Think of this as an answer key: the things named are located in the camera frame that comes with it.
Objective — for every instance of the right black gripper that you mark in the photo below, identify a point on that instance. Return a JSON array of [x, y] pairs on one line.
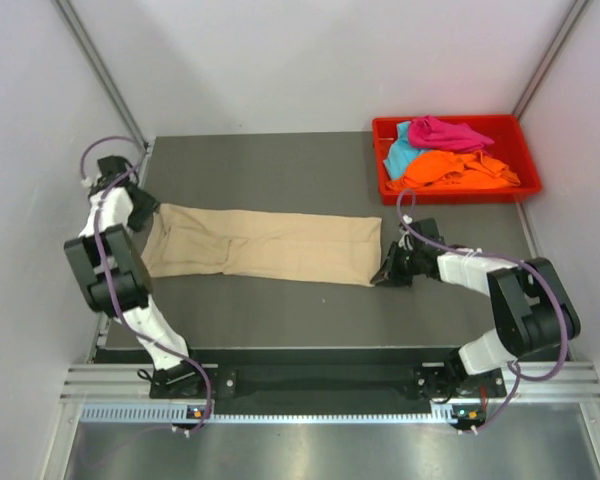
[[389, 271]]

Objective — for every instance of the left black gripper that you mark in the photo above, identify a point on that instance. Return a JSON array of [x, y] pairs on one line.
[[150, 206]]

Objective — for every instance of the beige t shirt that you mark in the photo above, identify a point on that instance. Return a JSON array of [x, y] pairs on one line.
[[284, 246]]

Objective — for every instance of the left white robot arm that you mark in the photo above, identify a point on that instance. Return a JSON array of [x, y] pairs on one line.
[[115, 281]]

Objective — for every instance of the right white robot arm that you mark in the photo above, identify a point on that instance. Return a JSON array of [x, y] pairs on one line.
[[531, 310]]

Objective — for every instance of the orange t shirt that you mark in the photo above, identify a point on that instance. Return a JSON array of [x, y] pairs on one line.
[[445, 171]]

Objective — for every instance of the light blue t shirt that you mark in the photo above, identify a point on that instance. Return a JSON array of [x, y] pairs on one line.
[[401, 153]]

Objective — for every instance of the pink t shirt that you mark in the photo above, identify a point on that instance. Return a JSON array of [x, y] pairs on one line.
[[429, 132]]

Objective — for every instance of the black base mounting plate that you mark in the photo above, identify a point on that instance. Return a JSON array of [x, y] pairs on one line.
[[323, 381]]

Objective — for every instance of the red plastic bin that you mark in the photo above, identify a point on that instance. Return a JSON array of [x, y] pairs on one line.
[[509, 147]]

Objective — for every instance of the aluminium front rail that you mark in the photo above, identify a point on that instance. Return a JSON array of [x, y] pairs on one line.
[[114, 394]]

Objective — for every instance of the left aluminium corner post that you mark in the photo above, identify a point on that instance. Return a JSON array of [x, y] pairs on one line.
[[76, 27]]

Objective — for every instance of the aluminium corner post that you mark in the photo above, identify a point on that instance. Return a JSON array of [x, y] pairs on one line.
[[558, 41], [76, 27]]

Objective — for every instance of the right aluminium corner post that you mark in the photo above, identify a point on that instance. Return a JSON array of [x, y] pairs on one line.
[[558, 41]]

